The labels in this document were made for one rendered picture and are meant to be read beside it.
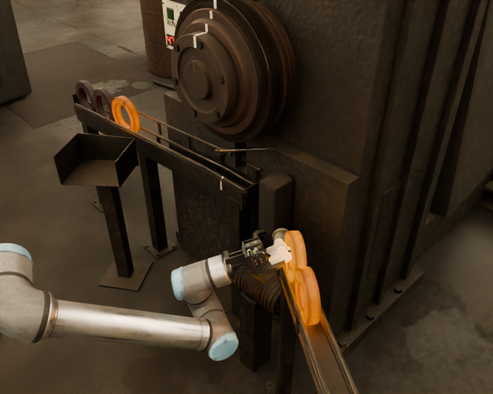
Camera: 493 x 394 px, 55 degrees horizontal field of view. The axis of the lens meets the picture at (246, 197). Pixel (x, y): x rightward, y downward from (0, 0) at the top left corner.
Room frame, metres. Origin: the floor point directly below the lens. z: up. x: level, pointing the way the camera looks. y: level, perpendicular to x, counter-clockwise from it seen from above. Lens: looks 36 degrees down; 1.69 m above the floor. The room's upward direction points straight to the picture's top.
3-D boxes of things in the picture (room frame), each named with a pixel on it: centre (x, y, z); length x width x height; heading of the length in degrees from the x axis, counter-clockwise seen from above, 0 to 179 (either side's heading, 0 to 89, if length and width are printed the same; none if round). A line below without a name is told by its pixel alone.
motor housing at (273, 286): (1.17, -0.06, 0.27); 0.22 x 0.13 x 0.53; 44
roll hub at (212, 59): (1.43, 0.14, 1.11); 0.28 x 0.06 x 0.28; 44
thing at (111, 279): (1.70, 0.62, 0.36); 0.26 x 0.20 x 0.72; 79
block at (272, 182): (1.34, -0.10, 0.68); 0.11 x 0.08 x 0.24; 134
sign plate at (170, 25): (1.82, 0.22, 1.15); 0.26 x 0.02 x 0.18; 44
